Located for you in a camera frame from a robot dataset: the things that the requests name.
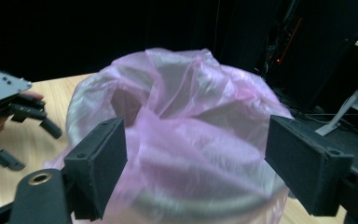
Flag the pink plastic bag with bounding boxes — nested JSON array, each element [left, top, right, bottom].
[[42, 47, 296, 224]]

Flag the white desk frame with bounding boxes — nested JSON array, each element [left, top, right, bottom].
[[314, 36, 358, 138]]

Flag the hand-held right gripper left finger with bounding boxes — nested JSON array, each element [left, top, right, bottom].
[[62, 116, 129, 221]]

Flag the tangled floor cables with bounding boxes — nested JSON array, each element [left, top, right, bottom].
[[287, 104, 358, 129]]

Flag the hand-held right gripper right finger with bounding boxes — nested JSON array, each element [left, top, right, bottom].
[[264, 114, 355, 217]]

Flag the black equipment cabinet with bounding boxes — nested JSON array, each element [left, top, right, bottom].
[[218, 0, 358, 113]]

